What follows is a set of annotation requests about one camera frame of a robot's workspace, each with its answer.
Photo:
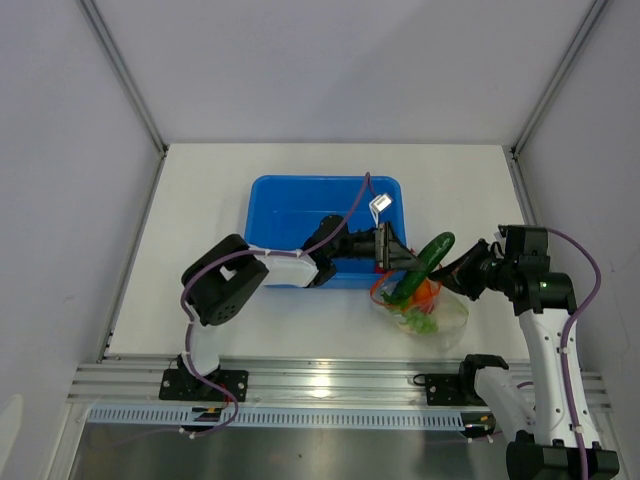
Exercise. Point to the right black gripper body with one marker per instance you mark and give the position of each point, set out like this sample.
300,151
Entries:
496,270

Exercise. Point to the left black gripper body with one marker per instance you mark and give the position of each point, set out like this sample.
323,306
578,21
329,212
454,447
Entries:
373,246

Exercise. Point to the dark green cucumber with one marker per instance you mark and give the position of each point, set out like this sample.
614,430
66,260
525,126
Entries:
430,255

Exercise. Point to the orange red mango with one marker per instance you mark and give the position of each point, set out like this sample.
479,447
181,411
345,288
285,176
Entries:
426,292

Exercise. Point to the clear zip top bag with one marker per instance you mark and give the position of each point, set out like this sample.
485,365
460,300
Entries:
392,314

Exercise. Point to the green grape bunch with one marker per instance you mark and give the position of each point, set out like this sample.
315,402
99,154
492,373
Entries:
419,322

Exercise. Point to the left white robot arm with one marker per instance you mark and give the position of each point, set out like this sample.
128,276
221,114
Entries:
220,283

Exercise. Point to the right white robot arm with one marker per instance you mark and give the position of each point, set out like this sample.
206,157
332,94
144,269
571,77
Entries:
554,437

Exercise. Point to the blue plastic bin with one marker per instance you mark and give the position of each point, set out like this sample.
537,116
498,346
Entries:
285,210

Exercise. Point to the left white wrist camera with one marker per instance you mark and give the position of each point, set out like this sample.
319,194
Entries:
378,205

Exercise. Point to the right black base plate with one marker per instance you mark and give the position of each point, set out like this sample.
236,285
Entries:
445,390

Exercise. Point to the right aluminium frame post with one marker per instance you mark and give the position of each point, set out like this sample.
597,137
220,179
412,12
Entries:
560,74

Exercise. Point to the aluminium frame post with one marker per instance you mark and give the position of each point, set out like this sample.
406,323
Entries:
116,59
560,74

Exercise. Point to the aluminium mounting rail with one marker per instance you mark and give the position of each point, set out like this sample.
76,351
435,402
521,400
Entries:
272,382

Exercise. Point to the left aluminium frame post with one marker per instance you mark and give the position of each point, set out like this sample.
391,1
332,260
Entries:
116,59

